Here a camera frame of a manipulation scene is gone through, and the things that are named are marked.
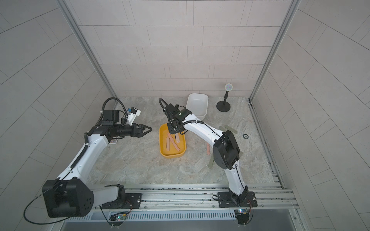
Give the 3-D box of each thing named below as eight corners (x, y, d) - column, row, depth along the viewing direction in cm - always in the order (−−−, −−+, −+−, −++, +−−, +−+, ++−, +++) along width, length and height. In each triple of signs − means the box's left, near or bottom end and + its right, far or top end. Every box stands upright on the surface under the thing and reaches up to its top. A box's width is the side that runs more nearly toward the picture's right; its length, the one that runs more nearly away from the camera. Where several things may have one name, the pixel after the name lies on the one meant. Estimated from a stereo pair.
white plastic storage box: (186, 119, 106) (185, 114, 101) (186, 98, 120) (186, 93, 115) (208, 119, 106) (209, 114, 101) (206, 98, 120) (207, 93, 115)
